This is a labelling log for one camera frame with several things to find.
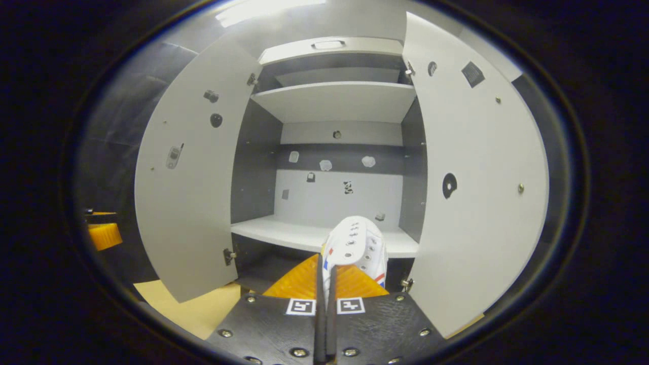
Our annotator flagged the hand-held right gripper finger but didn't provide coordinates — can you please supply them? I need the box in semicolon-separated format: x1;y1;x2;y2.
207;252;328;365
326;264;449;365

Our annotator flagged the white striped canvas shoe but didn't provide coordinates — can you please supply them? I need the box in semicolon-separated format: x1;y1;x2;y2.
321;215;389;300

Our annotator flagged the white shoe cabinet door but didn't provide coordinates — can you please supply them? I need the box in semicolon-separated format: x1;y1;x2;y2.
134;38;262;304
402;11;550;339

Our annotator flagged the white cabinet drawer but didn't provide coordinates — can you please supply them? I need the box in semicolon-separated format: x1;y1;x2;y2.
259;36;405;65

